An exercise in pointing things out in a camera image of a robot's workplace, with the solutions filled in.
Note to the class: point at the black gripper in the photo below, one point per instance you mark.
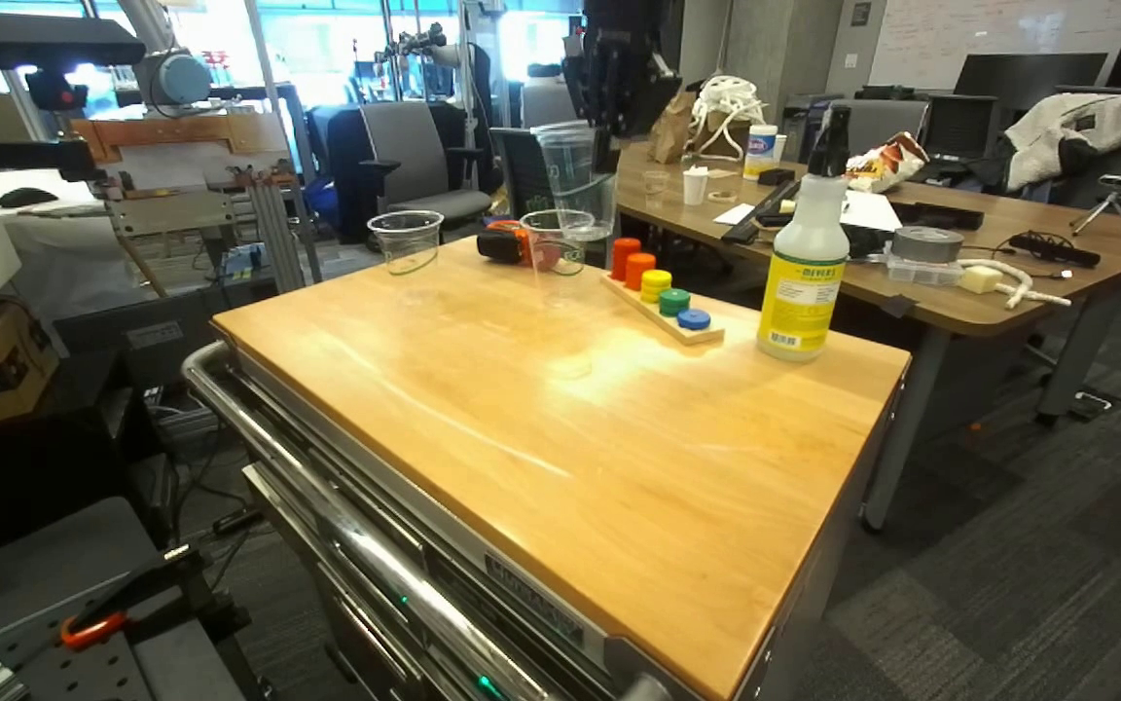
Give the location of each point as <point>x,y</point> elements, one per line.
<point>617,79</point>

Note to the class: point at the tall clear plastic cup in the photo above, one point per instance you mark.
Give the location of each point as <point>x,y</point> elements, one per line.
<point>575,175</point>

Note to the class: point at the brown paper bag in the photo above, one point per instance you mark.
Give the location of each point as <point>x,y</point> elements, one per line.
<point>672,130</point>

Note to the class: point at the small white paper cup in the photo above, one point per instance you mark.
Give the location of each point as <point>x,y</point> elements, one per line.
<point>695,188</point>

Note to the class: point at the short clear plastic cup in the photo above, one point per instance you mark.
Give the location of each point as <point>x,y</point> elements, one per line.
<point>403,239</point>
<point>559,244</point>

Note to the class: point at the red flat object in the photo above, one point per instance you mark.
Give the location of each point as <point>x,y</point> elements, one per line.
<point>623,257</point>

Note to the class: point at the orange toy cylinder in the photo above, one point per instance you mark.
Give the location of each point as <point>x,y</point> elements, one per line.
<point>638,269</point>

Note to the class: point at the black and orange block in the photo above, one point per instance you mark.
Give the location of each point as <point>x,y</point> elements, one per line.
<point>503,244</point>

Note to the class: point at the yellow toy cylinder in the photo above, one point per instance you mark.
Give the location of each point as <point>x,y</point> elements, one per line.
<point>654,284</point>

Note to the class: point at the white wipes canister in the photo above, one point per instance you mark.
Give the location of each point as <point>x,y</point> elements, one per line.
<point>759,154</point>

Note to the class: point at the green toy cylinder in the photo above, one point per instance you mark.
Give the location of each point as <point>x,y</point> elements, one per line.
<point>674,302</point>

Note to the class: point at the blue toy cylinder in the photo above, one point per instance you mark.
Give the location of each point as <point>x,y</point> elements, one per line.
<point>695,319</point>

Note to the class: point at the grey office chair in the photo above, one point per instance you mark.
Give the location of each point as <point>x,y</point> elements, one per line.
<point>409,156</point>

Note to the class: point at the yellow label spray bottle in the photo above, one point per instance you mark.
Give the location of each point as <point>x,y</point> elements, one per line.
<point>798,292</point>

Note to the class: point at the colourful snack bag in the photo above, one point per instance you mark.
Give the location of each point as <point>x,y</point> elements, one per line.
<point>889,162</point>

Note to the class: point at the black keyboard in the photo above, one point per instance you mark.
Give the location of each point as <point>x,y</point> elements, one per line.
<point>934,217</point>

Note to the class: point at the small black monitor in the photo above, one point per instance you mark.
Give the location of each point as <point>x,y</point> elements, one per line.
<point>964,126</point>

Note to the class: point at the large black monitor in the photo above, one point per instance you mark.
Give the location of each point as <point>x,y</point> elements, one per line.
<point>1029,79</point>

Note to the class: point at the black remote control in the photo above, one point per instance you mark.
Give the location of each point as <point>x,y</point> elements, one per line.
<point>1052,250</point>

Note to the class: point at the white jacket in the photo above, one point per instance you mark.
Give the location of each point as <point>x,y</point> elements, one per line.
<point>1081,123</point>

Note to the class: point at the grey metal tool cart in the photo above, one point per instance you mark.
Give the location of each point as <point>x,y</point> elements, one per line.
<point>327,549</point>

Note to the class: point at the brown office desk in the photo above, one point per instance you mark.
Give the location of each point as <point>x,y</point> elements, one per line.
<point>1105,265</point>

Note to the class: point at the black overhead camera bar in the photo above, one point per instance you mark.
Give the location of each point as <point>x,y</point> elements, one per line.
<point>40,39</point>

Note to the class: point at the grey metal base plate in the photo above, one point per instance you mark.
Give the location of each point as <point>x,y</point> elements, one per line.
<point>54,587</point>

